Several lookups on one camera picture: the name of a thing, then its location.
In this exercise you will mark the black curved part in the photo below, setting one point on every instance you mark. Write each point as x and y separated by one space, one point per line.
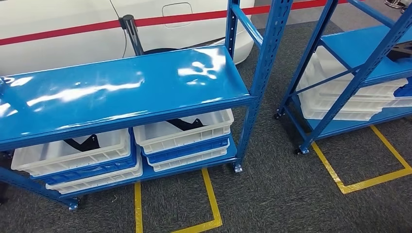
186 124
87 144

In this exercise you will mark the blue metal shelf rack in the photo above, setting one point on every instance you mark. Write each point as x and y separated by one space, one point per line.
128 86
354 45

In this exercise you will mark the red barrier belt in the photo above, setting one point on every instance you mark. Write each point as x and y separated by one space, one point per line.
64 32

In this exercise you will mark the white car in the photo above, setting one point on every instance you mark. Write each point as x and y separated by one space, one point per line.
64 13

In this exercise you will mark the black stanchion post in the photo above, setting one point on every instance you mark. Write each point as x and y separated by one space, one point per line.
132 29

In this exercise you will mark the black plastic bracket part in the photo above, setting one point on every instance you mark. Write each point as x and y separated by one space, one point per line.
400 51

